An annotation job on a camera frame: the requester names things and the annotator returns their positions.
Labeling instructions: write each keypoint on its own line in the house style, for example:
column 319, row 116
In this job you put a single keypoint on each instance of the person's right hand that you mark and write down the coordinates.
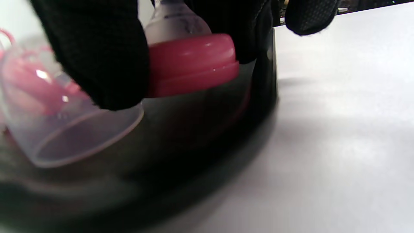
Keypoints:
column 97, row 48

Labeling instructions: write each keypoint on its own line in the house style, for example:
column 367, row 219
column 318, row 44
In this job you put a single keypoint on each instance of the pink collar with nipple straw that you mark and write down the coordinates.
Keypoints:
column 194, row 64
column 32, row 81

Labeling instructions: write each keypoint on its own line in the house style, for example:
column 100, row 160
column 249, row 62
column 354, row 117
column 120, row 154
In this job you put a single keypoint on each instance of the clear dome bottle cap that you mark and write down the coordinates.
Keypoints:
column 64, row 129

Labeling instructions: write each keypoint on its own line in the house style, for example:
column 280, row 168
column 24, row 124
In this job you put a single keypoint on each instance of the black plastic tray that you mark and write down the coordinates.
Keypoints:
column 194, row 136

